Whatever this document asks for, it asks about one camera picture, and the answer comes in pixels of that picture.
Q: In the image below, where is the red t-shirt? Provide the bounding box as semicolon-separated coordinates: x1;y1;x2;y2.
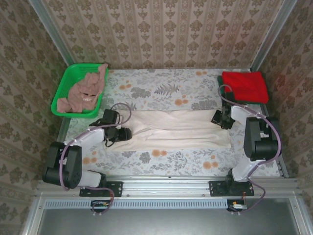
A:
222;70;269;103

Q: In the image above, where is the cream t-shirt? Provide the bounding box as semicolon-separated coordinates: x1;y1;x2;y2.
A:
105;109;232;153

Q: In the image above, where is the green plastic basket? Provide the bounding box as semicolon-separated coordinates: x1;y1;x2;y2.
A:
50;63;109;118

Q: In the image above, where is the pink-brown t-shirt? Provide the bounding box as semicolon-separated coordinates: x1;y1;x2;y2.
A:
56;63;109;113

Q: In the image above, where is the floral tablecloth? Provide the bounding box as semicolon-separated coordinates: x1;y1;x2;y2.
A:
67;69;282;177

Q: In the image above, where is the grey metal sheet panel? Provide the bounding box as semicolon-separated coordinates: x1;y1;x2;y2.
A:
23;197;308;235

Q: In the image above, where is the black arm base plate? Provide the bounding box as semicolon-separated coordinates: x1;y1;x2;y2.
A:
209;180;254;197
79;181;123;197

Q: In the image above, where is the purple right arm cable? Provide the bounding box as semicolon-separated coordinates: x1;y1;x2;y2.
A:
218;84;282;216

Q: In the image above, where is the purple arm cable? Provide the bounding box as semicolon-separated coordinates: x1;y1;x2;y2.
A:
60;102;133;217
218;84;282;216

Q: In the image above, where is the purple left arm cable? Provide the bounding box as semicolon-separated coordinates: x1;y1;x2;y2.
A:
60;102;133;217

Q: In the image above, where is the aluminium mounting rail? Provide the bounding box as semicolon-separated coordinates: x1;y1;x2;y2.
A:
36;176;301;198

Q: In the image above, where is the grey slotted cable duct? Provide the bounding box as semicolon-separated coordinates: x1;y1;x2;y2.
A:
45;199;228;209

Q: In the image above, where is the aluminium frame post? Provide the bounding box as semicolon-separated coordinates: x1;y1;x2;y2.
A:
28;0;81;71
249;0;298;74

